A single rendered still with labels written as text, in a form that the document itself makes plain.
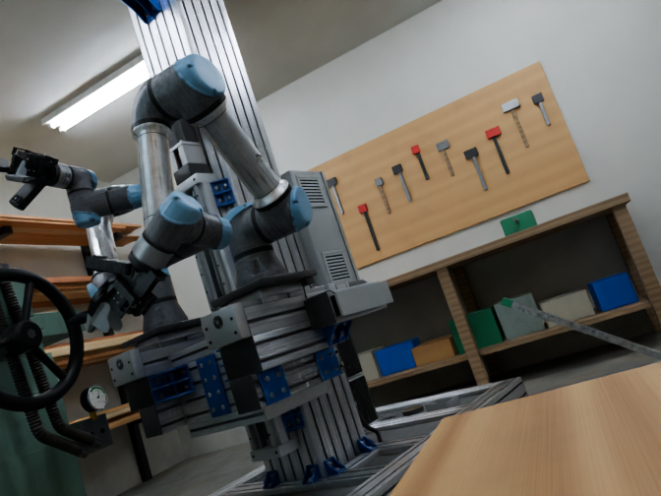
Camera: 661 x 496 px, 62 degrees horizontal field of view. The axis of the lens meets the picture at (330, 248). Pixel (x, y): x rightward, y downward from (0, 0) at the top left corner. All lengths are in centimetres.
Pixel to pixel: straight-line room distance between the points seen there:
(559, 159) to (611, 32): 88
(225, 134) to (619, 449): 123
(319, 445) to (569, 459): 151
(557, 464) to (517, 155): 385
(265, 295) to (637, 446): 125
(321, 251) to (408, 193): 230
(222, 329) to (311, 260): 61
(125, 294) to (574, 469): 100
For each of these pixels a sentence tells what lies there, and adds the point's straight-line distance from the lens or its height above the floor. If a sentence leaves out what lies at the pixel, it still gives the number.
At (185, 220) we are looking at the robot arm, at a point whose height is 92.
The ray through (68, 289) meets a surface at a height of 152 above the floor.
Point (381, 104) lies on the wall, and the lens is 442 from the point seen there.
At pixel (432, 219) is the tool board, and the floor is 119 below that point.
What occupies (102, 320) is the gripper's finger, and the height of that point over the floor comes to 80.
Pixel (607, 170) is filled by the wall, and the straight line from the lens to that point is 410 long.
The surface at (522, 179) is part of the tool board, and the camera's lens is 408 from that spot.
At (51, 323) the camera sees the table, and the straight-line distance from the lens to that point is 155.
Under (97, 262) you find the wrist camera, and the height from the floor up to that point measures 91.
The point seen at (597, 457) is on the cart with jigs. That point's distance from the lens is 30.
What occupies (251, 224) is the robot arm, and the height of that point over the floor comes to 98.
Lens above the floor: 62
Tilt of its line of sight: 9 degrees up
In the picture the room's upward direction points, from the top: 19 degrees counter-clockwise
